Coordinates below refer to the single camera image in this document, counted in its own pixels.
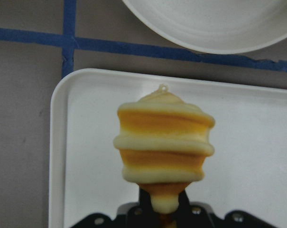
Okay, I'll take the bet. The cream round plate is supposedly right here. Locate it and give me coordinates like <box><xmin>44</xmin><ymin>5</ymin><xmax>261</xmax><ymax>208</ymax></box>
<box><xmin>125</xmin><ymin>0</ymin><xmax>287</xmax><ymax>54</ymax></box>

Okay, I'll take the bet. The cream rectangular tray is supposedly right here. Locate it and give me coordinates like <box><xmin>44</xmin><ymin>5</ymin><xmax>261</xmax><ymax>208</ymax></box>
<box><xmin>49</xmin><ymin>69</ymin><xmax>287</xmax><ymax>228</ymax></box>

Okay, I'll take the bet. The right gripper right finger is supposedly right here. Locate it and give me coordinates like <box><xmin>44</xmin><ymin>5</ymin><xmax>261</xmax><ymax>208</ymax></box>
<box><xmin>176</xmin><ymin>191</ymin><xmax>274</xmax><ymax>228</ymax></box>

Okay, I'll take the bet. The striped yellow bread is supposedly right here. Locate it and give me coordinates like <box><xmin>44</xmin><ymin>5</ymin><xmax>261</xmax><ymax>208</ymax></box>
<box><xmin>113</xmin><ymin>84</ymin><xmax>215</xmax><ymax>228</ymax></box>

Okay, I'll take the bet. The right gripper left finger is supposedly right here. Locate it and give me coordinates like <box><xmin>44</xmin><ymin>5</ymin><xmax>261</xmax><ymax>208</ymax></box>
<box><xmin>72</xmin><ymin>189</ymin><xmax>157</xmax><ymax>228</ymax></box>

